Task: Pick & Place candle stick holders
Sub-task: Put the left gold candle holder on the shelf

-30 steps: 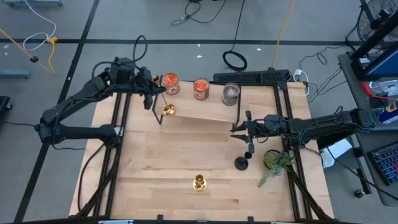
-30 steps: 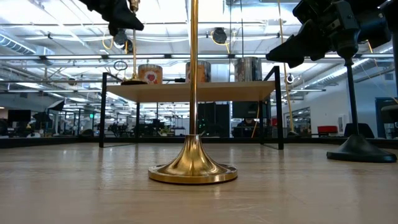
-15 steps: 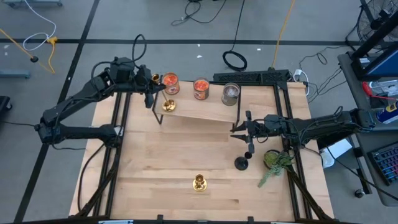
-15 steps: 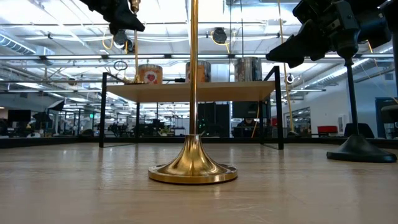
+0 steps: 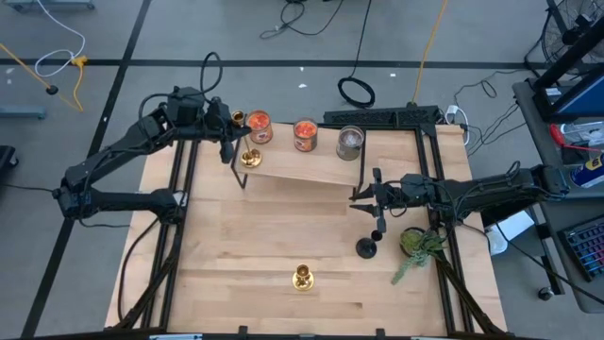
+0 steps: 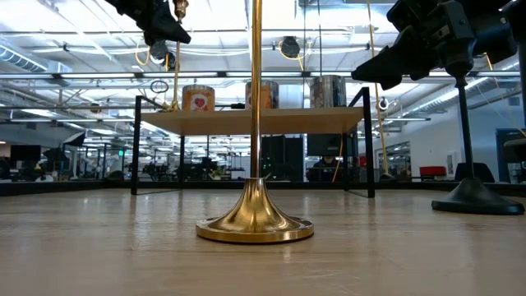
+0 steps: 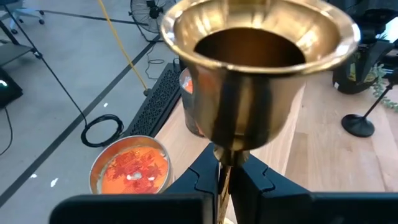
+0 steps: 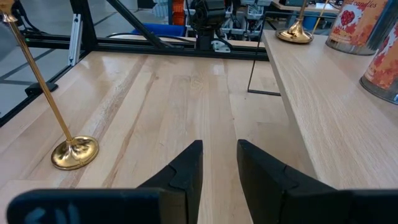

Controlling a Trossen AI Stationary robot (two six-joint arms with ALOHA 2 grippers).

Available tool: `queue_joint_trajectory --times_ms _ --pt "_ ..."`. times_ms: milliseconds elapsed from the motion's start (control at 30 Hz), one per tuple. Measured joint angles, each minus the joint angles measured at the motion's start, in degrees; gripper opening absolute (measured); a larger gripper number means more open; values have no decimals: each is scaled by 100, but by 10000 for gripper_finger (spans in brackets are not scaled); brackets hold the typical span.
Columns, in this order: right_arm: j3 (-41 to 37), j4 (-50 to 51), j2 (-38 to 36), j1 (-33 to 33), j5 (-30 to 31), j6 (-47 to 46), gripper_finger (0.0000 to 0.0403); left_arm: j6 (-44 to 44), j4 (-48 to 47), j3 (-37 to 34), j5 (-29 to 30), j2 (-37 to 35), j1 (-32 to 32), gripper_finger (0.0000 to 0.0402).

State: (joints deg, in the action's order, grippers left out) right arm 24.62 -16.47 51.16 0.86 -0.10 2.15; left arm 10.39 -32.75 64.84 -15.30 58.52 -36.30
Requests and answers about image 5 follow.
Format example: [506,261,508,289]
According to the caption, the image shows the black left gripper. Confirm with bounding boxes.
[202,96,253,165]

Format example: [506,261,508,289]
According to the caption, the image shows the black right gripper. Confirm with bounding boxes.
[348,167,433,235]

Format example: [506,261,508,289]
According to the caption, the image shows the orange candle jar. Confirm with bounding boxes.
[293,117,319,153]
[245,110,275,145]

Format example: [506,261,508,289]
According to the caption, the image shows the gold candlestick holder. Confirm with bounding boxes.
[230,110,263,170]
[291,263,315,293]

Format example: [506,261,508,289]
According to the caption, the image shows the black candlestick holder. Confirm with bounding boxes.
[356,229,384,261]

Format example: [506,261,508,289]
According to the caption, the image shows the grey candle jar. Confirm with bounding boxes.
[335,125,366,162]

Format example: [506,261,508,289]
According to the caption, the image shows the green potted succulent plant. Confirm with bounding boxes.
[390,226,449,286]

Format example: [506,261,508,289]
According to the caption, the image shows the wooden shelf with black legs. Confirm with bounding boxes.
[229,112,368,203]

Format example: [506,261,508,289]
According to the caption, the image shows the black power strip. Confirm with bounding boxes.
[323,105,443,128]

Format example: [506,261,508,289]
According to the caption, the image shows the white power adapter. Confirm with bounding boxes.
[445,104,472,146]

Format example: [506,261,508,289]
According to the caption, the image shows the grey side cart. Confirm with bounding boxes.
[512,77,604,314]

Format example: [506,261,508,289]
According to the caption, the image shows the grey floor bar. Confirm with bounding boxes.
[0,106,47,120]

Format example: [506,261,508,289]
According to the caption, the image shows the blue yellow spray can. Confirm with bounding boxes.
[568,153,604,190]

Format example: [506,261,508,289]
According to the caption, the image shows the backlit black keyboard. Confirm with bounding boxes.
[558,215,604,283]

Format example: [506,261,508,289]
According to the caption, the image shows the grey floor platform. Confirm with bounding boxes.
[4,0,96,13]

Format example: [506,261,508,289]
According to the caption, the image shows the clear plastic container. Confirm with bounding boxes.
[561,120,604,148]

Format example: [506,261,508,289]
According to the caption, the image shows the black floor object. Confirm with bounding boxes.
[0,144,20,195]

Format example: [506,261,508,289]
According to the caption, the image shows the blue screen monitor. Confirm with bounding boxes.
[532,63,604,124]

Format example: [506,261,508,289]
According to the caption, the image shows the black monitor stand beam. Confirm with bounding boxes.
[532,16,604,94]

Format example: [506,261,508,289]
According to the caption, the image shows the black aluminium table frame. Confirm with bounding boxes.
[110,106,511,340]

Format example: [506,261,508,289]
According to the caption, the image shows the coiled black cable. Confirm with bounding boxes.
[336,0,377,110]

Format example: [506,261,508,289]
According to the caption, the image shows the thin black floor cable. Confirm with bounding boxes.
[259,0,345,40]

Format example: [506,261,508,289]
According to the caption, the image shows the long yellow extension cable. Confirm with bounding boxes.
[411,0,449,106]

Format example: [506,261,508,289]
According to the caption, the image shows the tangled black cables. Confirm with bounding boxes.
[452,69,529,158]

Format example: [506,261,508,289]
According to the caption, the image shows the yellow cable with plug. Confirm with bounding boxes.
[0,43,90,113]

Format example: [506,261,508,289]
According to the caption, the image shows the white floor cable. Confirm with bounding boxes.
[34,0,87,79]

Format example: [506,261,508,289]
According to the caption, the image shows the red handled tool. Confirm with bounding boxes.
[548,123,604,155]

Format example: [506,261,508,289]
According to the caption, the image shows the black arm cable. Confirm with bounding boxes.
[116,219,159,322]

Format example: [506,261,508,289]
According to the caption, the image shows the black wire floor fan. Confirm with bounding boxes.
[523,0,604,79]

